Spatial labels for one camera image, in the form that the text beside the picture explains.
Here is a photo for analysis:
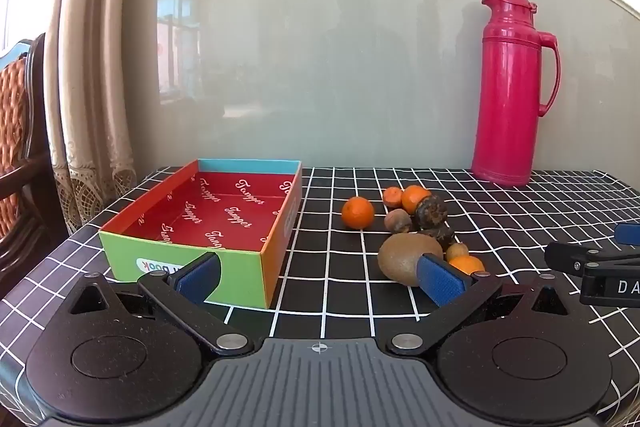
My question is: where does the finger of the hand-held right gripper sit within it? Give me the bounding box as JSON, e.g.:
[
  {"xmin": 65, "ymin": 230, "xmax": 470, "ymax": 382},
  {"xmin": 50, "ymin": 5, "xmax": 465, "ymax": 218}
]
[
  {"xmin": 544, "ymin": 242, "xmax": 640, "ymax": 277},
  {"xmin": 615, "ymin": 222, "xmax": 640, "ymax": 248}
]

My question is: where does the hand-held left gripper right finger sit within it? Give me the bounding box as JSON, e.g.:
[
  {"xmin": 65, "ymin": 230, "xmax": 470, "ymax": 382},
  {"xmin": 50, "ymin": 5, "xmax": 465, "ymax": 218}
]
[{"xmin": 387, "ymin": 253, "xmax": 576, "ymax": 354}]

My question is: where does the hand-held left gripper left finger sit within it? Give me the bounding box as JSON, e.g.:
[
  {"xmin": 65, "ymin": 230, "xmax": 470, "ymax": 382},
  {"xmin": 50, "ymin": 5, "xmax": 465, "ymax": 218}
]
[{"xmin": 64, "ymin": 252, "xmax": 254, "ymax": 356}]

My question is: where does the brown kiwi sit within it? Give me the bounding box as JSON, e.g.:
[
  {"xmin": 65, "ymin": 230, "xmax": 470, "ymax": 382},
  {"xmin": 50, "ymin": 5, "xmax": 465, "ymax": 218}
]
[{"xmin": 377, "ymin": 233, "xmax": 445, "ymax": 288}]

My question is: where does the colourful cardboard box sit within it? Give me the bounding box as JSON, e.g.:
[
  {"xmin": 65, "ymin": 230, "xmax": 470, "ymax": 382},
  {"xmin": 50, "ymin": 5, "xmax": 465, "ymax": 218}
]
[{"xmin": 98, "ymin": 158, "xmax": 304, "ymax": 310}]

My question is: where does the large orange mandarin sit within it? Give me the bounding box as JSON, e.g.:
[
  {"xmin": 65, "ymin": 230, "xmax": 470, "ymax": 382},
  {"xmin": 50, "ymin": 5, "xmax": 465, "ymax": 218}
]
[{"xmin": 341, "ymin": 196, "xmax": 375, "ymax": 230}]

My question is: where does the dark wrinkled fruit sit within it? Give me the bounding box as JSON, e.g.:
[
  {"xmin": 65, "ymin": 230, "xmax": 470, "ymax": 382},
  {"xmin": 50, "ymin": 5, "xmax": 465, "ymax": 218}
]
[
  {"xmin": 415, "ymin": 195, "xmax": 449, "ymax": 231},
  {"xmin": 419, "ymin": 227, "xmax": 456, "ymax": 252}
]

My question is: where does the brown shrivelled fruit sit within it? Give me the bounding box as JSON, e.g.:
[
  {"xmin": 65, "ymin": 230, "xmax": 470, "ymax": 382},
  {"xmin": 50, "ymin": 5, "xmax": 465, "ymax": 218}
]
[{"xmin": 384, "ymin": 208, "xmax": 413, "ymax": 234}]

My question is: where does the black white checked tablecloth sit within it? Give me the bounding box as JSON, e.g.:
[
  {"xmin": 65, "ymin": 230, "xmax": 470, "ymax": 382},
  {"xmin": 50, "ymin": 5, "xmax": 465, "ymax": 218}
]
[{"xmin": 0, "ymin": 166, "xmax": 640, "ymax": 427}]

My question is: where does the pink thermos jug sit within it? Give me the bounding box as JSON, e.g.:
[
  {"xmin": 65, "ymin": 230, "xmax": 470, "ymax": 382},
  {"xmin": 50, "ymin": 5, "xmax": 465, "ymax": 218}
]
[{"xmin": 471, "ymin": 0, "xmax": 562, "ymax": 188}]

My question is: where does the dark wooden woven chair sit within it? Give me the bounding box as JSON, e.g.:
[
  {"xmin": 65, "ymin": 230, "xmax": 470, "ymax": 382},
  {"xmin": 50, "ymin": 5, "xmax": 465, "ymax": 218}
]
[{"xmin": 0, "ymin": 32, "xmax": 68, "ymax": 288}]

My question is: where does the beige lace curtain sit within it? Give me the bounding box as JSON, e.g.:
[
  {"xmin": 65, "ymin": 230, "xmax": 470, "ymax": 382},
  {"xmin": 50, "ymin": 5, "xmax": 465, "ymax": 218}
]
[{"xmin": 47, "ymin": 0, "xmax": 138, "ymax": 233}]

